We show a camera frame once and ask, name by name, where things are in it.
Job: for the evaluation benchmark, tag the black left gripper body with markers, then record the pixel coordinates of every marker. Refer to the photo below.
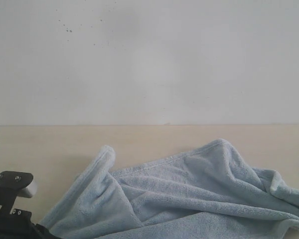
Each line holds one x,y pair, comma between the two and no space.
14,226

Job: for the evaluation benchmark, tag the light blue fleece towel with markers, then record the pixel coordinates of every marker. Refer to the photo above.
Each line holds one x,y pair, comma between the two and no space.
207,193

